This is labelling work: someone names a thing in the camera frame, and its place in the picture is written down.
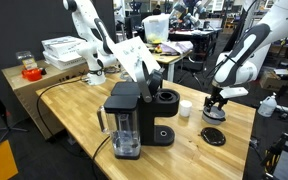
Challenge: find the large cardboard box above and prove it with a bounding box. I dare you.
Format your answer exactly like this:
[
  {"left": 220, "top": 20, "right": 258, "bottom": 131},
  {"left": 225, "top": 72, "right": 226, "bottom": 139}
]
[{"left": 259, "top": 69, "right": 288, "bottom": 93}]

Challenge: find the white flat carton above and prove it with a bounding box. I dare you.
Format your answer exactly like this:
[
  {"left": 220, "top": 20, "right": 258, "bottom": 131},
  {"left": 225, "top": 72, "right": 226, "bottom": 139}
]
[
  {"left": 41, "top": 35, "right": 87, "bottom": 60},
  {"left": 42, "top": 51, "right": 87, "bottom": 71}
]

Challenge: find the pink cloth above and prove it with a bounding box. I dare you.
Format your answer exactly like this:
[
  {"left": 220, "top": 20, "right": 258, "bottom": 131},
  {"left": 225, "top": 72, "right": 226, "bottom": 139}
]
[{"left": 160, "top": 40, "right": 194, "bottom": 56}]

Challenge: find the grey pot with black handles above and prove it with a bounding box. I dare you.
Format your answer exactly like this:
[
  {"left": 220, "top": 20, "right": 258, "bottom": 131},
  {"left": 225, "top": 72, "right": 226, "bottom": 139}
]
[{"left": 201, "top": 106, "right": 227, "bottom": 126}]

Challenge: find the orange plastic object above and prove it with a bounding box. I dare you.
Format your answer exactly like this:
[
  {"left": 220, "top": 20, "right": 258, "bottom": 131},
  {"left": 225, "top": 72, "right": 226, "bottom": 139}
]
[{"left": 21, "top": 67, "right": 44, "bottom": 82}]

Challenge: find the black power cable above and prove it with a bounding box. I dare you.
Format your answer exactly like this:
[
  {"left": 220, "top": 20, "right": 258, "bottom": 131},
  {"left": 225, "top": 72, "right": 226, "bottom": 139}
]
[{"left": 36, "top": 75, "right": 92, "bottom": 141}]

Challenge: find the clear plastic container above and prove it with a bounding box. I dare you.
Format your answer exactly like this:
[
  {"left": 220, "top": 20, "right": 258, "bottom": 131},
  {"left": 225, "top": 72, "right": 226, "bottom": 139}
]
[{"left": 15, "top": 50, "right": 38, "bottom": 70}]

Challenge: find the cardboard cabinet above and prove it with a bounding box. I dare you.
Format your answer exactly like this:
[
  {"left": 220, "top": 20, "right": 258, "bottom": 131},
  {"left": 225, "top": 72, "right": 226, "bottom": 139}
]
[{"left": 2, "top": 59, "right": 90, "bottom": 140}]

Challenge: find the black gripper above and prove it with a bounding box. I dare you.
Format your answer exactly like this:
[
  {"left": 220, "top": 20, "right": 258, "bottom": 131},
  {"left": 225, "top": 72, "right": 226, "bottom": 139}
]
[{"left": 203, "top": 86, "right": 230, "bottom": 115}]

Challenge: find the translucent plastic bin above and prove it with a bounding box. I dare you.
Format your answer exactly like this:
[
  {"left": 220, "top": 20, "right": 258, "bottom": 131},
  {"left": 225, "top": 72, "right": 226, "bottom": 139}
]
[{"left": 141, "top": 13, "right": 172, "bottom": 45}]

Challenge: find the black machine power cord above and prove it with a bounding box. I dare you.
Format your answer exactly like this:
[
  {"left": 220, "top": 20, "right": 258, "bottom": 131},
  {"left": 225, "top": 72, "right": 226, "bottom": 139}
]
[{"left": 91, "top": 134, "right": 113, "bottom": 180}]

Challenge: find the white whiteboard with writing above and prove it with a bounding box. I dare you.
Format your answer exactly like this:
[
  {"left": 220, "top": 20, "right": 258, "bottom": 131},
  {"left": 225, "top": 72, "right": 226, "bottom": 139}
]
[{"left": 112, "top": 35, "right": 156, "bottom": 83}]

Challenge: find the white plastic bottle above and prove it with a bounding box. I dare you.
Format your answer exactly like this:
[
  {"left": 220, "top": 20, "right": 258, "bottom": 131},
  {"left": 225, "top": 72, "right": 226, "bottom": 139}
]
[{"left": 257, "top": 92, "right": 278, "bottom": 118}]

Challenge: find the black tripod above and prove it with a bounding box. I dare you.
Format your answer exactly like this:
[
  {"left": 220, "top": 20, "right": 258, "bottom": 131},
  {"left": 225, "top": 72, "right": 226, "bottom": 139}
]
[{"left": 0, "top": 109, "right": 29, "bottom": 150}]

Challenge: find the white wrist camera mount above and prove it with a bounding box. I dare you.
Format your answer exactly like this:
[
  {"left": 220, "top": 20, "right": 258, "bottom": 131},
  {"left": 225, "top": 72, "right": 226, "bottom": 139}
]
[{"left": 218, "top": 86, "right": 249, "bottom": 100}]

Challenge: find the wooden background table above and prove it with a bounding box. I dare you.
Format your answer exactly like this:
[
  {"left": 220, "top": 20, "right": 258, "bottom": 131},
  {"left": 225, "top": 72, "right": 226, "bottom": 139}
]
[{"left": 150, "top": 49, "right": 192, "bottom": 83}]

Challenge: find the black metal rig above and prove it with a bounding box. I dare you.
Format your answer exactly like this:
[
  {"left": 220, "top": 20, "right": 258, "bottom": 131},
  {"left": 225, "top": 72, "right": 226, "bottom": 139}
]
[{"left": 260, "top": 132, "right": 288, "bottom": 180}]

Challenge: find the black pot lid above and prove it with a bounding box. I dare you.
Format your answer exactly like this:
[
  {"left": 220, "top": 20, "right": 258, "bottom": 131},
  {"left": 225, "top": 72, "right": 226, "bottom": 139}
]
[{"left": 200, "top": 126, "right": 227, "bottom": 147}]

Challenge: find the black coffee machine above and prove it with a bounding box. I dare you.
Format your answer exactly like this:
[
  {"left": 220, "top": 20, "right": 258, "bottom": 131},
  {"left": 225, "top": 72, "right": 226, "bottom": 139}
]
[{"left": 96, "top": 59, "right": 182, "bottom": 160}]

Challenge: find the white ceramic mug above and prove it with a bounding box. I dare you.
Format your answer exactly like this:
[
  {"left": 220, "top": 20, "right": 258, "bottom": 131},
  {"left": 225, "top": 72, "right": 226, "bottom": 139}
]
[{"left": 179, "top": 99, "right": 193, "bottom": 118}]

